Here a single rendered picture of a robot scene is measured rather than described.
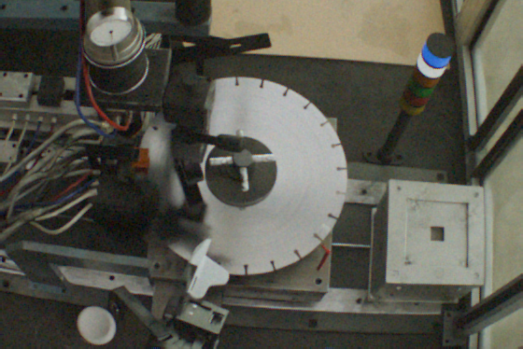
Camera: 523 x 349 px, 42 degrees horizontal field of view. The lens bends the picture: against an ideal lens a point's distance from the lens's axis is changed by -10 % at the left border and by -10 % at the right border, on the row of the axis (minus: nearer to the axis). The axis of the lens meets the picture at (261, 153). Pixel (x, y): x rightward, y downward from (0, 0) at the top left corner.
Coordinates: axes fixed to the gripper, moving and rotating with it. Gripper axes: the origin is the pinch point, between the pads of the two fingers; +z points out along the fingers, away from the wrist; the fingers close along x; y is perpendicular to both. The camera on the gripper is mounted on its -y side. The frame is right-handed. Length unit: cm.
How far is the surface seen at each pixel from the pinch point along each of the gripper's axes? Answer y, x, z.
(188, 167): -5.7, 14.4, 4.9
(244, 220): 3.9, 6.5, 8.2
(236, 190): 1.2, 9.4, 10.6
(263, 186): 4.7, 10.6, 12.6
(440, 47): 22.7, 39.3, 19.6
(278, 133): 3.8, 15.1, 21.0
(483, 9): 32, 38, 57
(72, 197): -24.2, -1.0, 6.6
